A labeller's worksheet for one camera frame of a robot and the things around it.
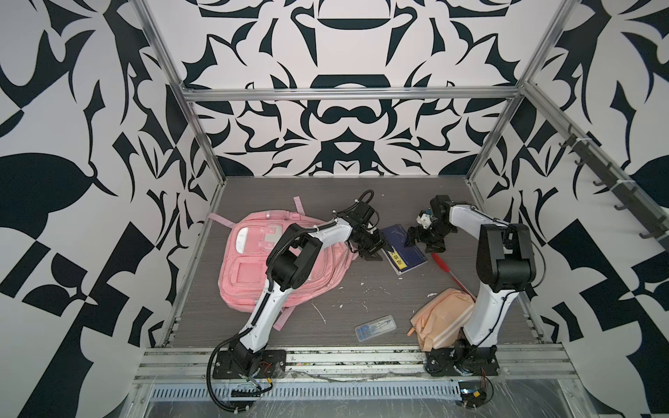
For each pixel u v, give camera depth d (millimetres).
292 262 585
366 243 868
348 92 918
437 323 811
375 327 797
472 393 713
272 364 740
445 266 931
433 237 852
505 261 532
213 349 685
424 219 939
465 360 683
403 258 941
